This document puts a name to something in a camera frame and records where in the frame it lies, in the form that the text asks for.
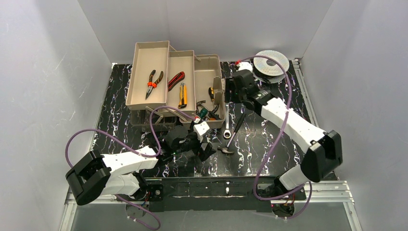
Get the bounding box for black handled claw hammer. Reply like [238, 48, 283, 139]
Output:
[217, 113, 247, 155]

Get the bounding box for small black hammer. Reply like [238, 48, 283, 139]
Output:
[196, 101, 221, 120]

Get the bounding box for green stubby screwdriver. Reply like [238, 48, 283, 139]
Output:
[198, 108, 209, 120]

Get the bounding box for yellow utility knife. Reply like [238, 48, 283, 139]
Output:
[178, 83, 187, 109]

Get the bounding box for red black utility knife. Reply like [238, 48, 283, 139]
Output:
[167, 71, 185, 91]

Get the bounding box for translucent beige tool box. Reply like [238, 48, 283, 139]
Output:
[126, 41, 226, 128]

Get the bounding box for orange black needle nose pliers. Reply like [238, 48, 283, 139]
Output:
[145, 69, 164, 99]

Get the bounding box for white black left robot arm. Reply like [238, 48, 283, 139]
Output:
[65, 122, 216, 205]

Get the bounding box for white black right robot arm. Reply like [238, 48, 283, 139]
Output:
[231, 70, 343, 193]

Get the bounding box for white filament spool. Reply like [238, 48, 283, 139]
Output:
[253, 50, 290, 84]

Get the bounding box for grey black pruning pliers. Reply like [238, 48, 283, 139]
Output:
[209, 104, 219, 119]

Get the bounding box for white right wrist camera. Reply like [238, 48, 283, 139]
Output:
[236, 62, 253, 73]

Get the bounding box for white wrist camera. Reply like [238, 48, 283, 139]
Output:
[193, 121, 211, 137]
[236, 62, 253, 73]

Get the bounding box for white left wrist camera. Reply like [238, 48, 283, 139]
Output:
[193, 121, 211, 137]

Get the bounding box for silver ratchet ring wrench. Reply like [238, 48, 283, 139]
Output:
[223, 103, 231, 139]

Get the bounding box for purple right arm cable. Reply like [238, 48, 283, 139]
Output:
[253, 55, 313, 220]

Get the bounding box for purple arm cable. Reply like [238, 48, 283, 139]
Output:
[253, 55, 313, 220]
[65, 106, 197, 231]

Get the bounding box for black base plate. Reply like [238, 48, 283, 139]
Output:
[116, 175, 306, 214]

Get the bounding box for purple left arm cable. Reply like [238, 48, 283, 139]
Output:
[65, 106, 197, 231]

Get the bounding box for aluminium front rail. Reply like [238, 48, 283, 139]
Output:
[68, 177, 361, 231]

